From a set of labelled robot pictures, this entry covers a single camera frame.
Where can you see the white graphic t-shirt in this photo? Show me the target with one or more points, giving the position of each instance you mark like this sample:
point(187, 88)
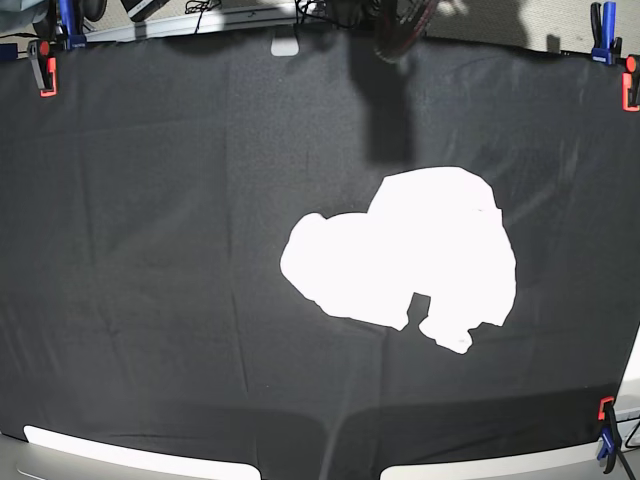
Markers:
point(435, 232)

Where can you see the black table cloth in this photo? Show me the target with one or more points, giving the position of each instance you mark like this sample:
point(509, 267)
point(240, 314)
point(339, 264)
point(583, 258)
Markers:
point(145, 207)

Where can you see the blue clamp far left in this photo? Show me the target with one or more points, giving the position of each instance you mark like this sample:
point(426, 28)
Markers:
point(69, 25)

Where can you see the red black clamp far left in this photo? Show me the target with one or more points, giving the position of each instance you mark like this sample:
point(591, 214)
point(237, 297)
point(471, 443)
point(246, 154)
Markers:
point(44, 67)

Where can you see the red black clamp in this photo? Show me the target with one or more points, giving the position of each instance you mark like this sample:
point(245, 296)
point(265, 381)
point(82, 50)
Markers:
point(630, 84)
point(44, 67)

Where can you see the blue clamp far right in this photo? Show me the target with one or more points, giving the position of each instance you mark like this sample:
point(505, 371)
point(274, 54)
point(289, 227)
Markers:
point(607, 46)

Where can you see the red black clamp far right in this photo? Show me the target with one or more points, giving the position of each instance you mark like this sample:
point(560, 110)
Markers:
point(630, 84)

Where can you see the red blue clamp near right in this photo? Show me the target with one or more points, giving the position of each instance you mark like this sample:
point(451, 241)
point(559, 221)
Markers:
point(609, 434)

